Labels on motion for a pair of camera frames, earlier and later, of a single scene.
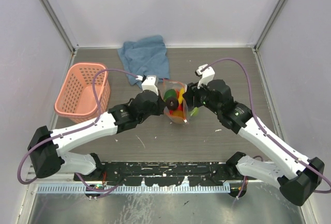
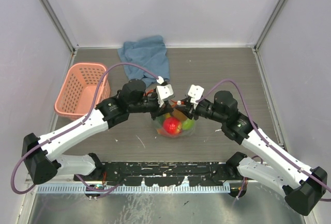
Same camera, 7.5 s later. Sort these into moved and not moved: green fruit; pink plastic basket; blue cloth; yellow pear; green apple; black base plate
Moved: green apple; yellow pear; green fruit
Not moved: blue cloth; black base plate; pink plastic basket
